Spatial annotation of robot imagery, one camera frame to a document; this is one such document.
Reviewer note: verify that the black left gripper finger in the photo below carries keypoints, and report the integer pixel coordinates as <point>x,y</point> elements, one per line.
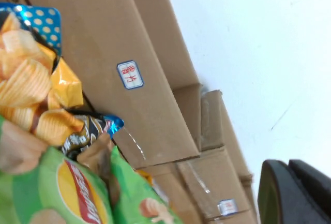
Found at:
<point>297,198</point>

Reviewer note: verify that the green snack bag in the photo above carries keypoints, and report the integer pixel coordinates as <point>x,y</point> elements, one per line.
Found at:
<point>134,198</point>

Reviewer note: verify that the large yellow fries snack bag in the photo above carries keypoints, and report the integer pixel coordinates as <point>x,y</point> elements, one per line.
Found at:
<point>147,177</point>

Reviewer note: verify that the yellow crumpled snack packet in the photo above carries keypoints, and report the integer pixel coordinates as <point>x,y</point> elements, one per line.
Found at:
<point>66,84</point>

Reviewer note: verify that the cardboard box with taped front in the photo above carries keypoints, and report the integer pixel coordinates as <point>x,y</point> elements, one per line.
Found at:
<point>207,177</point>

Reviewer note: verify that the brown biscuit package with print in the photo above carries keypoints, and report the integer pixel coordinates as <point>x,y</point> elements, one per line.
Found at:
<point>99,156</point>

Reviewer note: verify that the black shrimp chips bag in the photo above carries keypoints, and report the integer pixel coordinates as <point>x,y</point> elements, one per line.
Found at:
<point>88,133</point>

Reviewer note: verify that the cardboard box marked F2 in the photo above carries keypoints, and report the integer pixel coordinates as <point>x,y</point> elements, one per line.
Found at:
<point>103,40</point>

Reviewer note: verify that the green Lays cucumber chips bag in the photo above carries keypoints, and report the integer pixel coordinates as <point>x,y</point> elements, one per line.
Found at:
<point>38,190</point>

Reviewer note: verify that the blue dotted ridged chips bag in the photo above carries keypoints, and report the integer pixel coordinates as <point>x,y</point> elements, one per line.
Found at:
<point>23,79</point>

